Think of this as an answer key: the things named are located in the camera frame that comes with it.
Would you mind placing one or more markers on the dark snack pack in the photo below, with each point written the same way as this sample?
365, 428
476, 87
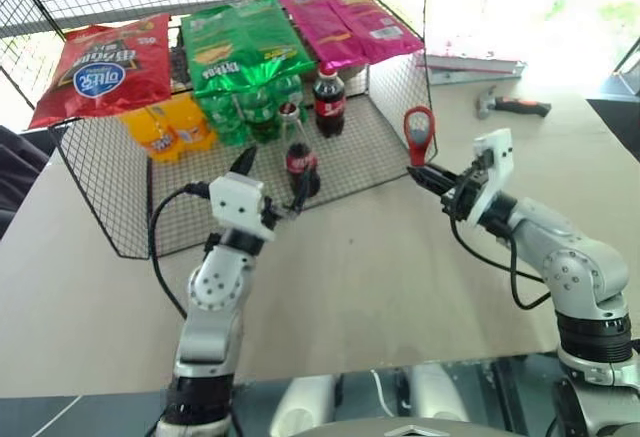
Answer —
180, 69

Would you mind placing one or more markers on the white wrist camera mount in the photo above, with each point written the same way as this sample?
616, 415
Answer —
236, 199
496, 167

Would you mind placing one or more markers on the red bottle opener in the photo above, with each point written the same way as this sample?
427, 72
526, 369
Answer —
419, 137

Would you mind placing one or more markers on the orange soda bottle pack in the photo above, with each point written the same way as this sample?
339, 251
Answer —
172, 129

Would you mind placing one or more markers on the plastic cola bottle red cap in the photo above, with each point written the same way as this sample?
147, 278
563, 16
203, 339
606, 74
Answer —
330, 102

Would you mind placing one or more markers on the flat book stack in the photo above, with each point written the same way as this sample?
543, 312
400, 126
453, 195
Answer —
475, 67

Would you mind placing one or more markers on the glass cola bottle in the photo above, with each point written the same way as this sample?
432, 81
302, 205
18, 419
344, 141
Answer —
301, 159

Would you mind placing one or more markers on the green chip bag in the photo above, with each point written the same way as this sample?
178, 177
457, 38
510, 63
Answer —
235, 42

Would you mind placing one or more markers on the red chip bag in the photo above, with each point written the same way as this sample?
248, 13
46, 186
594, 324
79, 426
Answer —
102, 69

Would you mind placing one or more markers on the green soda bottle pack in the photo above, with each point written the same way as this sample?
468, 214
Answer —
240, 114

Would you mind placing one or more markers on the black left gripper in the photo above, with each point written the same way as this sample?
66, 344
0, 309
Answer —
272, 212

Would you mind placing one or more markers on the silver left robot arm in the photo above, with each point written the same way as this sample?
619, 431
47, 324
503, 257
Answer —
212, 282

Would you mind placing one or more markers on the white rounded shape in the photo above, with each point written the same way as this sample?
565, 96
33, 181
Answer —
305, 404
437, 394

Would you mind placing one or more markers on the pink chip bag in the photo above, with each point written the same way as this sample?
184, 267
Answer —
320, 29
375, 27

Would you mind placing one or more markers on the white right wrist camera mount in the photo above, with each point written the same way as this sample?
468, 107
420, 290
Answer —
496, 167

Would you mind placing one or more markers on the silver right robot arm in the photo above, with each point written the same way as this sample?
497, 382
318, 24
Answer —
580, 267

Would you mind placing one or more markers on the grey curved robot torso edge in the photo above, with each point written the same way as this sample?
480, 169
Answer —
400, 431

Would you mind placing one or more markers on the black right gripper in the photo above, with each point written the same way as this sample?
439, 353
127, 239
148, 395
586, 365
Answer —
462, 194

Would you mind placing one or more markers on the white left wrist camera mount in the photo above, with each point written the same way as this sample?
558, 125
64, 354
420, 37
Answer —
236, 199

